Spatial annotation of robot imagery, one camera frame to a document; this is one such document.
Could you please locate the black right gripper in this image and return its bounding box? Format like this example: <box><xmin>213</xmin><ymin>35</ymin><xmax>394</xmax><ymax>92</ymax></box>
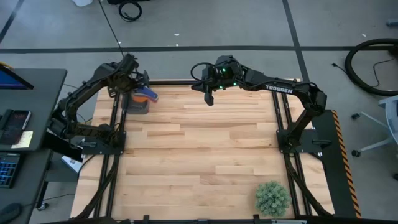
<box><xmin>191</xmin><ymin>55</ymin><xmax>246</xmax><ymax>107</ymax></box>

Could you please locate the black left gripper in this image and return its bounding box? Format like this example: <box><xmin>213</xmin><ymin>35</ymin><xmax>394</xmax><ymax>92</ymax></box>
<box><xmin>110</xmin><ymin>62</ymin><xmax>150</xmax><ymax>94</ymax></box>

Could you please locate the orange measuring cup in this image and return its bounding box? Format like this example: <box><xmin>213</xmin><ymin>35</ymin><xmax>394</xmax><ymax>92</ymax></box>
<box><xmin>132</xmin><ymin>92</ymin><xmax>158</xmax><ymax>104</ymax></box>

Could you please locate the dark grey basket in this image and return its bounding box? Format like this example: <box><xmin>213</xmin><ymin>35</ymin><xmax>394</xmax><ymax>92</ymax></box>
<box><xmin>121</xmin><ymin>90</ymin><xmax>150</xmax><ymax>115</ymax></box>

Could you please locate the black office desk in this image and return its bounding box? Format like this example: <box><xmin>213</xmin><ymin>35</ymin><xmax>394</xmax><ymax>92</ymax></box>
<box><xmin>0</xmin><ymin>68</ymin><xmax>68</xmax><ymax>152</ymax></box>
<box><xmin>0</xmin><ymin>149</ymin><xmax>53</xmax><ymax>224</ymax></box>

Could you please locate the black control box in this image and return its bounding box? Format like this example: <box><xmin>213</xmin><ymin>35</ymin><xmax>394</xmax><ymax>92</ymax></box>
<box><xmin>42</xmin><ymin>133</ymin><xmax>84</xmax><ymax>162</ymax></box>

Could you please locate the white booklet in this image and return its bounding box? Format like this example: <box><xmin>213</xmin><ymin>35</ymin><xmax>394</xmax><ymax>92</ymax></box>
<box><xmin>61</xmin><ymin>155</ymin><xmax>83</xmax><ymax>174</ymax></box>

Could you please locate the green artificial plant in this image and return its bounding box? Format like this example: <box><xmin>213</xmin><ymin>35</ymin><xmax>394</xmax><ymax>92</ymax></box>
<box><xmin>254</xmin><ymin>180</ymin><xmax>292</xmax><ymax>218</ymax></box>

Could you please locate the yellow sticky note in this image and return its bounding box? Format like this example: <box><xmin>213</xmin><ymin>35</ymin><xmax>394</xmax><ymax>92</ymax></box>
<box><xmin>11</xmin><ymin>130</ymin><xmax>34</xmax><ymax>149</ymax></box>

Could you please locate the black smartphone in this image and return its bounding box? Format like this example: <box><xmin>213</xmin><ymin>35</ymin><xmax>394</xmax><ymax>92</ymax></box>
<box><xmin>0</xmin><ymin>109</ymin><xmax>32</xmax><ymax>146</ymax></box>

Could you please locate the monitor with blue screen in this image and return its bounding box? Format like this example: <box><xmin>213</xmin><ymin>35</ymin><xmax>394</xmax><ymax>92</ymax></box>
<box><xmin>0</xmin><ymin>63</ymin><xmax>34</xmax><ymax>91</ymax></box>

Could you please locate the black mat with hazard stripe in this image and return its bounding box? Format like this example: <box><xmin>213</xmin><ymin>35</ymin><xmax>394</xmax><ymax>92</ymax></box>
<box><xmin>308</xmin><ymin>108</ymin><xmax>362</xmax><ymax>218</ymax></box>

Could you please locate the black keyboard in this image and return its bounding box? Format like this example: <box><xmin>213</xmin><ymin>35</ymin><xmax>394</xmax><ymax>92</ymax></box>
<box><xmin>0</xmin><ymin>152</ymin><xmax>21</xmax><ymax>189</ymax></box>

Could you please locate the black computer mouse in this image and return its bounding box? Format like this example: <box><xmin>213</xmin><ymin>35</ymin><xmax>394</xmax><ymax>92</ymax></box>
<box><xmin>0</xmin><ymin>202</ymin><xmax>22</xmax><ymax>223</ymax></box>

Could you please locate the white office chair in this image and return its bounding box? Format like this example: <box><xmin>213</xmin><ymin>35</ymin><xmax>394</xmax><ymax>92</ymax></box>
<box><xmin>351</xmin><ymin>95</ymin><xmax>398</xmax><ymax>158</ymax></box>

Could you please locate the black table frame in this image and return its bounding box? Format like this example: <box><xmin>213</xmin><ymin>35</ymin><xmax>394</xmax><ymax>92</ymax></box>
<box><xmin>74</xmin><ymin>70</ymin><xmax>334</xmax><ymax>224</ymax></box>

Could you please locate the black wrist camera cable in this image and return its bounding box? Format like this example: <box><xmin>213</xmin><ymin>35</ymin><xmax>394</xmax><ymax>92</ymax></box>
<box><xmin>190</xmin><ymin>62</ymin><xmax>218</xmax><ymax>83</ymax></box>

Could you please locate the long black floor cable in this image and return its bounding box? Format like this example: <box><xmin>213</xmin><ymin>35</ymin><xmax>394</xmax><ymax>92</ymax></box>
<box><xmin>98</xmin><ymin>0</ymin><xmax>127</xmax><ymax>58</ymax></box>

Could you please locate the coiled black floor cable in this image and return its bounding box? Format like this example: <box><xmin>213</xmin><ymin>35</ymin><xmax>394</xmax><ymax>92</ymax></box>
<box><xmin>118</xmin><ymin>0</ymin><xmax>143</xmax><ymax>22</ymax></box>

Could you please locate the thick black hose ring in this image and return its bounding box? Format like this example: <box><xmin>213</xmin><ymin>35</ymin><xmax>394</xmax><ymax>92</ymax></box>
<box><xmin>344</xmin><ymin>37</ymin><xmax>398</xmax><ymax>97</ymax></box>

